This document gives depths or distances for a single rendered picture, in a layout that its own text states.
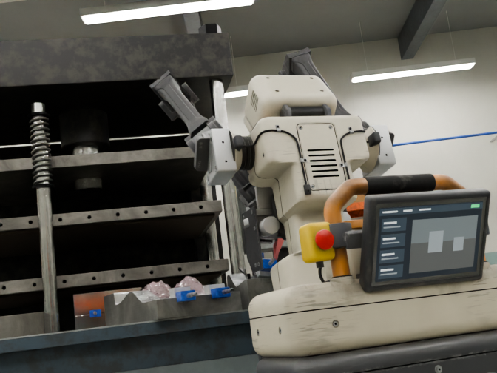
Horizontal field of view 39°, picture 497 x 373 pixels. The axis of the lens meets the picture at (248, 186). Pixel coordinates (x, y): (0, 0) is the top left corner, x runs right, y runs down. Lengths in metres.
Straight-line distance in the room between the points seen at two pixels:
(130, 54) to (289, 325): 1.96
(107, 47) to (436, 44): 7.30
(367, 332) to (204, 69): 1.93
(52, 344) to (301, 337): 0.93
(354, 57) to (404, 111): 0.99
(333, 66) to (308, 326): 8.39
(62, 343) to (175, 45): 1.50
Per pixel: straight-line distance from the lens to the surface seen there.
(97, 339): 1.99
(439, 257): 1.33
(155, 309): 1.96
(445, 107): 9.61
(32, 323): 2.20
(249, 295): 2.09
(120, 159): 2.99
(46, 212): 2.88
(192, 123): 1.90
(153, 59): 3.00
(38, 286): 2.89
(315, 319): 1.23
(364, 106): 9.40
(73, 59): 3.00
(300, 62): 2.18
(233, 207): 2.88
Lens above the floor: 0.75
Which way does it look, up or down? 11 degrees up
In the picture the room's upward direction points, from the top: 7 degrees counter-clockwise
